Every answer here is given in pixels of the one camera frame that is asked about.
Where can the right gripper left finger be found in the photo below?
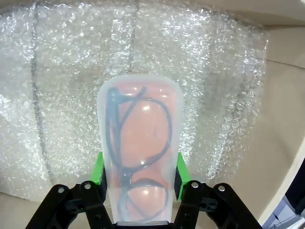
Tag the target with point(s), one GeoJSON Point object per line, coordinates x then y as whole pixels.
{"type": "Point", "coordinates": [95, 171]}

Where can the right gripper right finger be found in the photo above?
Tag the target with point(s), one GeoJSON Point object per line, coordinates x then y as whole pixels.
{"type": "Point", "coordinates": [183, 174]}

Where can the black-framed glasses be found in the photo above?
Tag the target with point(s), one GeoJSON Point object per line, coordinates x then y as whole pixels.
{"type": "Point", "coordinates": [114, 133]}

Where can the pink translucent glasses case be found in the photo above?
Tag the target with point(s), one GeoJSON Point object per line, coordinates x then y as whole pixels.
{"type": "Point", "coordinates": [140, 82]}

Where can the brown cardboard shipping box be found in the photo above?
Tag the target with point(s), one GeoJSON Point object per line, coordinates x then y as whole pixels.
{"type": "Point", "coordinates": [281, 107]}

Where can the clear bubble wrap sheet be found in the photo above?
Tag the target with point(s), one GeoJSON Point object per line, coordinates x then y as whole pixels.
{"type": "Point", "coordinates": [71, 95]}

